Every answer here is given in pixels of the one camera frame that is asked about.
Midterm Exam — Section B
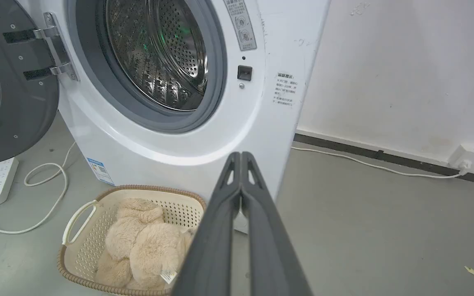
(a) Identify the white power strip cable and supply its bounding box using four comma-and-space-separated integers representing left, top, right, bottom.
0, 142, 77, 235

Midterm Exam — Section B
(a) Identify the white wall socket adapter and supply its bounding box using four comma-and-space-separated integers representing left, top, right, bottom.
448, 144, 474, 171

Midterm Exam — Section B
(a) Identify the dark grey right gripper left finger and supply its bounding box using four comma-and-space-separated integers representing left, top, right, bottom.
172, 152, 242, 296

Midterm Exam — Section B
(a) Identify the white front-load washing machine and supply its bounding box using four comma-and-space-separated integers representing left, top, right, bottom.
17, 0, 331, 234

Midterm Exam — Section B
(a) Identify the white cable along wall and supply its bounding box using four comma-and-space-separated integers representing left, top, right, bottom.
290, 146, 466, 179

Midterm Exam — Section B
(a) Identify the cream perforated laundry basket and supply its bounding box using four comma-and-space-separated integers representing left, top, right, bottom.
57, 185, 207, 296

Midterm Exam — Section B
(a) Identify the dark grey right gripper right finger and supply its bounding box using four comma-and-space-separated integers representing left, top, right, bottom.
240, 152, 312, 296

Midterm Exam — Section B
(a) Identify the dark grey washer door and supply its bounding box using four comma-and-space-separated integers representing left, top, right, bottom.
0, 0, 79, 169

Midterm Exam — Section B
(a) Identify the beige plush teddy bear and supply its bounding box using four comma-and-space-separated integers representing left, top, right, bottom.
94, 198, 194, 291

